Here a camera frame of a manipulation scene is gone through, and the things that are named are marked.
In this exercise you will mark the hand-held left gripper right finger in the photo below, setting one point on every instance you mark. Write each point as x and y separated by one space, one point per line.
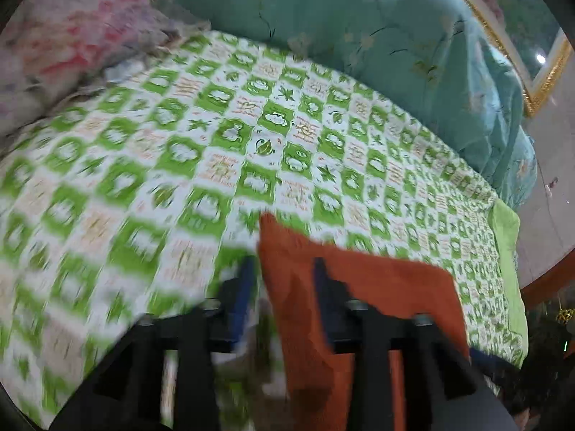
321 289

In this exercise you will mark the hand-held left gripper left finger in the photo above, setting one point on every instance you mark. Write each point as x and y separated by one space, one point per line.
242 294

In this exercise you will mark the orange knitted sweater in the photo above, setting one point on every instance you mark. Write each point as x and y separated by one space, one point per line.
386 278

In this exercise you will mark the green checked bed sheet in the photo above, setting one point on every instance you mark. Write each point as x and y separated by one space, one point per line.
179 143

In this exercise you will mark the lime green cloth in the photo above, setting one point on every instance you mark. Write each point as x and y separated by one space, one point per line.
505 242

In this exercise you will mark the lavender floral cloth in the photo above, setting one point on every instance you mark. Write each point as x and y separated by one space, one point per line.
175 31

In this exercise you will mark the teal floral quilt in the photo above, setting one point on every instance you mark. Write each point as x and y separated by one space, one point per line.
359 18

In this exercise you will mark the pink floral pillow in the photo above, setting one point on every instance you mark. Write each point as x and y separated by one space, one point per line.
58 31

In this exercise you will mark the gold framed picture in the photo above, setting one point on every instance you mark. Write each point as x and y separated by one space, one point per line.
516 22

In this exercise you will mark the wooden bed frame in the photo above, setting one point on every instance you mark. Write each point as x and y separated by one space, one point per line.
548 285

